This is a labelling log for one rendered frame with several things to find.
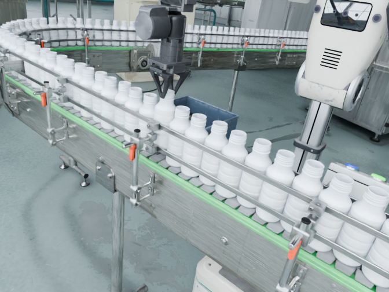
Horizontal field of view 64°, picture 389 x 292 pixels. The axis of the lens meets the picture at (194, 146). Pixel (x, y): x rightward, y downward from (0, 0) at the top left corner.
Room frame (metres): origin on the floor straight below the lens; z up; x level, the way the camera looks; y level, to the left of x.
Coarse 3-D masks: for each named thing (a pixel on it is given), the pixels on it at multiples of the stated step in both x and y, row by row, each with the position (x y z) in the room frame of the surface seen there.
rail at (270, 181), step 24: (48, 72) 1.10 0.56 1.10; (96, 96) 0.92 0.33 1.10; (144, 120) 0.79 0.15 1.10; (192, 144) 0.69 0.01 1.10; (192, 168) 0.68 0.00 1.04; (240, 168) 0.60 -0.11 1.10; (240, 192) 0.60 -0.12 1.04; (288, 192) 0.54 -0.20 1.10; (336, 216) 0.48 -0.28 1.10; (384, 240) 0.43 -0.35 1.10
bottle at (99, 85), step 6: (96, 72) 0.97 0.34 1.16; (102, 72) 0.99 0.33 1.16; (96, 78) 0.96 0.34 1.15; (102, 78) 0.96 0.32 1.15; (96, 84) 0.96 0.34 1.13; (102, 84) 0.96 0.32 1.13; (96, 90) 0.95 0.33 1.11; (96, 102) 0.95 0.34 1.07; (96, 108) 0.95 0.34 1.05; (96, 120) 0.95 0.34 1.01
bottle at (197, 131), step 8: (192, 120) 0.72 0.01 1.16; (200, 120) 0.71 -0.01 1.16; (192, 128) 0.71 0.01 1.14; (200, 128) 0.71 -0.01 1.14; (192, 136) 0.70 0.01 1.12; (200, 136) 0.70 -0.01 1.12; (184, 144) 0.72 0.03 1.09; (184, 152) 0.71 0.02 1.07; (192, 152) 0.70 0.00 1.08; (200, 152) 0.70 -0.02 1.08; (192, 160) 0.70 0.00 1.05; (200, 160) 0.70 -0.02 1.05; (184, 168) 0.70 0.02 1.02; (192, 176) 0.70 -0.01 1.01
